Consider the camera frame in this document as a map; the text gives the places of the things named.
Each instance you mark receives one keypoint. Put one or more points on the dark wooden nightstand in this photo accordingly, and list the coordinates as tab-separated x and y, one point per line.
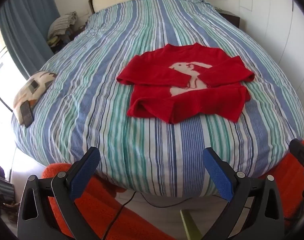
230	17

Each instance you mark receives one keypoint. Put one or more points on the blue curtain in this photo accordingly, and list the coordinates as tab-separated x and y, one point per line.
24	17

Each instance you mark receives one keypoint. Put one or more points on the green plastic object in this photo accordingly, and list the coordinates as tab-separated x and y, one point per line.
189	227

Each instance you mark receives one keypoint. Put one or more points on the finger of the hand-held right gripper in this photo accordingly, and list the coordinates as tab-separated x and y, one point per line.
298	151

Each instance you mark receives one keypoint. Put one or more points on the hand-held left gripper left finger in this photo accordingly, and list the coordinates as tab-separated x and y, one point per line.
84	173

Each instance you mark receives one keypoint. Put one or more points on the orange fuzzy blanket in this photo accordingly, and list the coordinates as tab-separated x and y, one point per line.
97	205

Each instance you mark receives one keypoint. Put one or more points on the pile of clothes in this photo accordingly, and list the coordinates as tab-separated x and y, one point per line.
63	25

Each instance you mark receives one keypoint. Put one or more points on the black smartphone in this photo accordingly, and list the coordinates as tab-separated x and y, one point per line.
26	113

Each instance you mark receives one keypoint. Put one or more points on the striped bed cover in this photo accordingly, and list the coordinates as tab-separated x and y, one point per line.
92	92

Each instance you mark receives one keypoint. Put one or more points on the patterned pillow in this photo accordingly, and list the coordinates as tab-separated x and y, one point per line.
39	80

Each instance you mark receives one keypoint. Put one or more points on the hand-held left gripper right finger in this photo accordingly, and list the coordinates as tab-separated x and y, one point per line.
217	175

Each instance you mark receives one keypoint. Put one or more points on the red sweater with white print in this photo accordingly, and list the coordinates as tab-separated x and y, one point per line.
152	77

